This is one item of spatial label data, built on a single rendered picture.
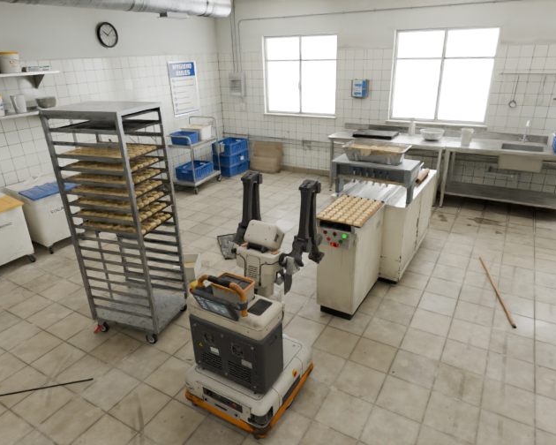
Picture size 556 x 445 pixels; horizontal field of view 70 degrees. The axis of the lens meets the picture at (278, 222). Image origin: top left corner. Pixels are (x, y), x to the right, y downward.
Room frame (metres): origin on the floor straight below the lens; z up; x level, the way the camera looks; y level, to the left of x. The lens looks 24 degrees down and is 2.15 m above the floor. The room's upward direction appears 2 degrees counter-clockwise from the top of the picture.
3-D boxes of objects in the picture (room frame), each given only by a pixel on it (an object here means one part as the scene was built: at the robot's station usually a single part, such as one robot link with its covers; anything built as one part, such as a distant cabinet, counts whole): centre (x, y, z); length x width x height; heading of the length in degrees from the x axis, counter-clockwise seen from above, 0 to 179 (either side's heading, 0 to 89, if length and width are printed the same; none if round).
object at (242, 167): (7.37, 0.85, 0.10); 0.60 x 0.40 x 0.20; 147
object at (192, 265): (3.65, 0.96, 0.08); 0.30 x 0.22 x 0.16; 179
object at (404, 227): (3.95, -1.16, 0.42); 1.28 x 0.72 x 0.84; 148
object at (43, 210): (4.51, 2.78, 0.38); 0.64 x 0.54 x 0.77; 58
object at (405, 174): (3.55, -0.91, 1.01); 0.72 x 0.33 x 0.34; 58
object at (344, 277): (3.12, -0.64, 0.45); 0.70 x 0.34 x 0.90; 148
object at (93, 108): (2.86, 1.19, 0.93); 0.64 x 0.51 x 1.78; 70
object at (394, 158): (3.55, -0.91, 1.25); 0.56 x 0.29 x 0.14; 58
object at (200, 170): (6.60, 1.40, 0.28); 0.56 x 0.38 x 0.20; 157
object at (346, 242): (2.81, -0.45, 0.77); 0.24 x 0.04 x 0.14; 58
